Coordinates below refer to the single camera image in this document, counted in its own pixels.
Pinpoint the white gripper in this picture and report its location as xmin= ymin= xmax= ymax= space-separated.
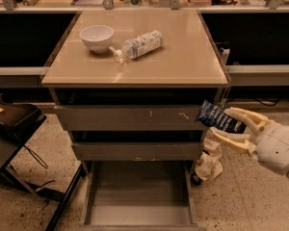
xmin=210 ymin=107 xmax=289 ymax=176

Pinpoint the dark blue rxbar wrapper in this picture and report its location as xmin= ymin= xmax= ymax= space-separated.
xmin=196 ymin=100 xmax=246 ymax=134

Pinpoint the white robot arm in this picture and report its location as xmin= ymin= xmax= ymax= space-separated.
xmin=210 ymin=107 xmax=289 ymax=179

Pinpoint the top grey drawer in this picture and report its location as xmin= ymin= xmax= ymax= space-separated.
xmin=54 ymin=105 xmax=207 ymax=131

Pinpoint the middle grey drawer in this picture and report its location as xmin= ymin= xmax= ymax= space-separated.
xmin=72 ymin=142 xmax=201 ymax=161

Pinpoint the grey drawer cabinet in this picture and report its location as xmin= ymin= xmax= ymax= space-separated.
xmin=40 ymin=9 xmax=231 ymax=231

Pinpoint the open bottom grey drawer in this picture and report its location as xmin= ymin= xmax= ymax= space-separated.
xmin=77 ymin=161 xmax=199 ymax=231

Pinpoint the crumpled white cloth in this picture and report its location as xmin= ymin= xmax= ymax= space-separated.
xmin=191 ymin=139 xmax=223 ymax=186

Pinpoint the small white bottle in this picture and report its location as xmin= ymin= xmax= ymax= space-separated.
xmin=219 ymin=42 xmax=230 ymax=65

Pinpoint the clear plastic pump bottle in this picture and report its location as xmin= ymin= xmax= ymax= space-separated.
xmin=109 ymin=30 xmax=163 ymax=64

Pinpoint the white ceramic bowl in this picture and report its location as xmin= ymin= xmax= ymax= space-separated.
xmin=79 ymin=25 xmax=114 ymax=53

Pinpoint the black side table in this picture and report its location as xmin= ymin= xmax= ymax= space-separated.
xmin=0 ymin=113 xmax=85 ymax=231

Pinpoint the black tray with paper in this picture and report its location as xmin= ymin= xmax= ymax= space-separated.
xmin=0 ymin=93 xmax=45 ymax=137

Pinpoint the black cable on floor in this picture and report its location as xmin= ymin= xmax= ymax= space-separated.
xmin=21 ymin=143 xmax=50 ymax=170

